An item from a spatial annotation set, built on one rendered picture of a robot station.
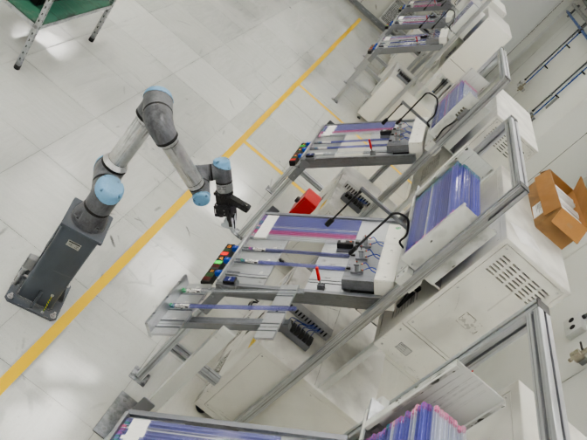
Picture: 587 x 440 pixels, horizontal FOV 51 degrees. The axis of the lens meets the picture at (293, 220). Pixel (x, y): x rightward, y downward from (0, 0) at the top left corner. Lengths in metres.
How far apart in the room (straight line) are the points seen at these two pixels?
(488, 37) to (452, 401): 5.56
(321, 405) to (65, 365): 1.16
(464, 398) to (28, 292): 2.10
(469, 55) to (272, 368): 4.77
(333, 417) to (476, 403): 1.42
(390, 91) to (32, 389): 5.19
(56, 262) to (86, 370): 0.52
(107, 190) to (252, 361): 0.98
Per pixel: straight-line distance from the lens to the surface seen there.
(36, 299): 3.07
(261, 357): 2.82
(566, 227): 2.65
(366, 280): 2.50
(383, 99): 7.07
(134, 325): 3.30
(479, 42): 6.88
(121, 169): 2.72
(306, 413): 2.97
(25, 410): 2.86
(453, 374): 1.55
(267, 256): 2.84
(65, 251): 2.84
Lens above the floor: 2.41
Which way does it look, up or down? 30 degrees down
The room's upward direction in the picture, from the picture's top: 44 degrees clockwise
